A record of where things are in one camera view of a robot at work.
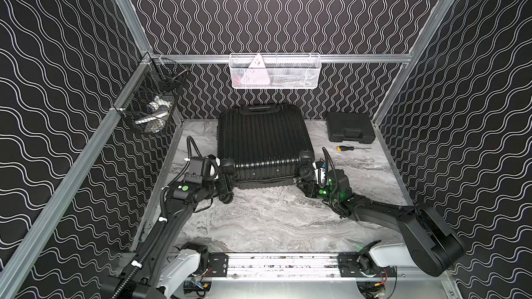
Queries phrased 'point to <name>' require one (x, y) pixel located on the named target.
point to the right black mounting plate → (349, 267)
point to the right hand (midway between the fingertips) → (297, 184)
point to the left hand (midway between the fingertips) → (231, 181)
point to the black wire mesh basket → (148, 103)
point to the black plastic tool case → (354, 127)
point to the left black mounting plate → (219, 264)
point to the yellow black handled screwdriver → (345, 148)
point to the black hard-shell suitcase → (264, 142)
